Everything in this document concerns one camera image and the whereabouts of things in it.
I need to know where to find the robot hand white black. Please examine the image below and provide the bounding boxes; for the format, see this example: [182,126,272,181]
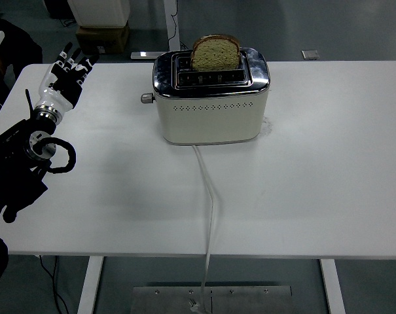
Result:
[33,41,100,114]

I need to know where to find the cream toaster chrome top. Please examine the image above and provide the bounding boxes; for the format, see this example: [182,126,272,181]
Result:
[140,46,271,147]

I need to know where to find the black chair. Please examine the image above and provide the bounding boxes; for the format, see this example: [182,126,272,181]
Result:
[0,15,44,127]

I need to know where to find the brown cardboard box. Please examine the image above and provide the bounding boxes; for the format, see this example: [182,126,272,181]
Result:
[75,21,132,55]

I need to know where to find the black box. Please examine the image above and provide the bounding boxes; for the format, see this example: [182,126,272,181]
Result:
[43,0,75,20]

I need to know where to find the white plastic container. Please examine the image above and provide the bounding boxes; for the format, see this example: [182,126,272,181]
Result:
[66,0,132,28]

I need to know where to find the brown bread slice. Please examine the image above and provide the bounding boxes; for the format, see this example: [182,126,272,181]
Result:
[190,34,242,72]

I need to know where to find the white table leg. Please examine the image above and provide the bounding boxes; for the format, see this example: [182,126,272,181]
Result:
[77,256,104,314]
[319,258,346,314]

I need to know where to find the grey metal plate with screws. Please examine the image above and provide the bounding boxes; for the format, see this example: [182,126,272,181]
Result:
[132,285,293,314]

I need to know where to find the white table post with foot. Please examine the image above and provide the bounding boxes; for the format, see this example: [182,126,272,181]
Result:
[131,0,181,60]

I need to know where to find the black hanging cable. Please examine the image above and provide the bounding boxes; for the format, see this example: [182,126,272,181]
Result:
[167,0,189,52]

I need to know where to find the black floor cable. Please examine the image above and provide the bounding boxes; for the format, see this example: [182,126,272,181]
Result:
[39,254,69,314]

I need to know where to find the white power cord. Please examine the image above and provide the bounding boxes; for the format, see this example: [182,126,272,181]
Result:
[188,143,218,314]

